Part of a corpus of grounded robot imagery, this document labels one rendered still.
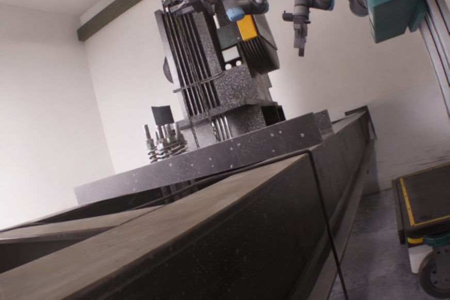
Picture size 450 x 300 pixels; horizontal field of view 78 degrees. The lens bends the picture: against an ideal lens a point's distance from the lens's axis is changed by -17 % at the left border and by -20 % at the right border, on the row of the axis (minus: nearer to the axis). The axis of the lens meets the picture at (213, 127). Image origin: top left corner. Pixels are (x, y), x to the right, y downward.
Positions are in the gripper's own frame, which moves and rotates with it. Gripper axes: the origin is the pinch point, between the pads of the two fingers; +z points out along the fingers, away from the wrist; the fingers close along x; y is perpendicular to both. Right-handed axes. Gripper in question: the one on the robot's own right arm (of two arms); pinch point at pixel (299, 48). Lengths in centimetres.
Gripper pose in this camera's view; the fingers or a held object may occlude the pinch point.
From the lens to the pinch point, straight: 156.8
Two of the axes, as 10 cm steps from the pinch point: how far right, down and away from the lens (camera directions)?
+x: 3.9, 0.8, 9.2
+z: -1.3, 9.9, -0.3
